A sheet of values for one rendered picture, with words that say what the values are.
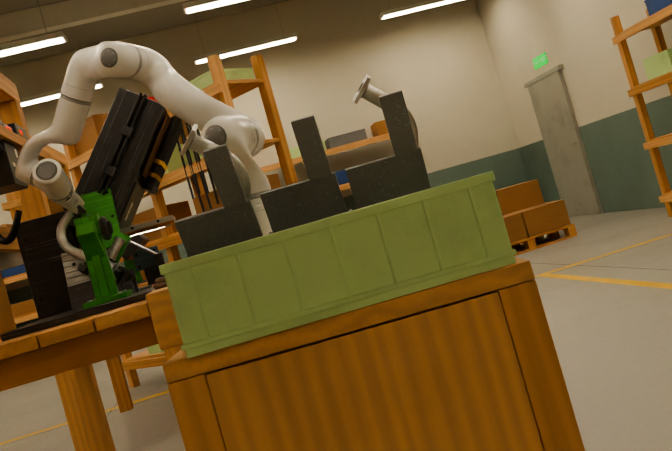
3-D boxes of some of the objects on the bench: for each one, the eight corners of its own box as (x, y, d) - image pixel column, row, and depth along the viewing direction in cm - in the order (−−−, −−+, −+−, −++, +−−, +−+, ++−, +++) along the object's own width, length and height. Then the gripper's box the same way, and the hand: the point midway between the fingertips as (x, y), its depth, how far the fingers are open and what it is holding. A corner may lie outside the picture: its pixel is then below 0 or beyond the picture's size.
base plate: (176, 281, 312) (175, 276, 312) (153, 297, 203) (151, 290, 203) (79, 309, 304) (77, 304, 304) (1, 341, 196) (-1, 334, 196)
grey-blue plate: (167, 281, 267) (157, 245, 268) (166, 281, 265) (156, 245, 266) (142, 288, 266) (131, 252, 266) (141, 289, 264) (131, 252, 264)
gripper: (30, 187, 225) (46, 208, 242) (74, 212, 224) (87, 231, 241) (45, 168, 228) (60, 191, 245) (88, 192, 226) (100, 213, 243)
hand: (72, 209), depth 241 cm, fingers closed on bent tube, 3 cm apart
